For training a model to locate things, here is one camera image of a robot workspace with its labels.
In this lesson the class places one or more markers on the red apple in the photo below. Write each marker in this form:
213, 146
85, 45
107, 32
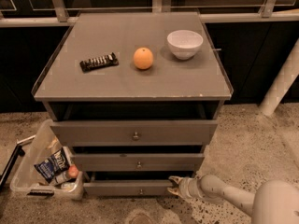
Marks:
72, 171

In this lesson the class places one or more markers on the black snack bar wrapper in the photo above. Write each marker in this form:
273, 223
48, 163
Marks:
99, 62

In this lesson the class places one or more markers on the grey drawer cabinet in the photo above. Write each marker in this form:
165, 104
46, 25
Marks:
170, 90

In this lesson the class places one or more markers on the grey middle drawer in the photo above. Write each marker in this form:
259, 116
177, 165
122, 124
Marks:
137, 162

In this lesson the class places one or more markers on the grey bottom drawer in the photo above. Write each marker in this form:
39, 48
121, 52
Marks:
131, 183

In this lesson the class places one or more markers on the grey drawer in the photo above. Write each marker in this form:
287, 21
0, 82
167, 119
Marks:
131, 183
134, 132
137, 162

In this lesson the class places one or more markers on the white ceramic bowl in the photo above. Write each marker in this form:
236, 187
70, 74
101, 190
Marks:
184, 44

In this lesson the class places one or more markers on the orange fruit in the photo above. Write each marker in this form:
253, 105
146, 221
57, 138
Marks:
143, 58

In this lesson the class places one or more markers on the blue chip bag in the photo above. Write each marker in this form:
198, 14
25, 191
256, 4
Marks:
53, 165

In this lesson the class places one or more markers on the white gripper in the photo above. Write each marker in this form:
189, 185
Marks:
184, 187

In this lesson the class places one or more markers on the clear plastic bin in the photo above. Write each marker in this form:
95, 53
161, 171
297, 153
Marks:
27, 181

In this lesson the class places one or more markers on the grey top drawer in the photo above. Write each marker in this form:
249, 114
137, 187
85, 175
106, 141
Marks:
134, 132

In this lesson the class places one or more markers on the metal railing frame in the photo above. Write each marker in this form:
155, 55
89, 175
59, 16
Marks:
21, 13

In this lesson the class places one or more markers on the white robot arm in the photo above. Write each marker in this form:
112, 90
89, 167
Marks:
275, 201

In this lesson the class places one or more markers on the white diagonal post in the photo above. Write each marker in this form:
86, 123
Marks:
282, 83

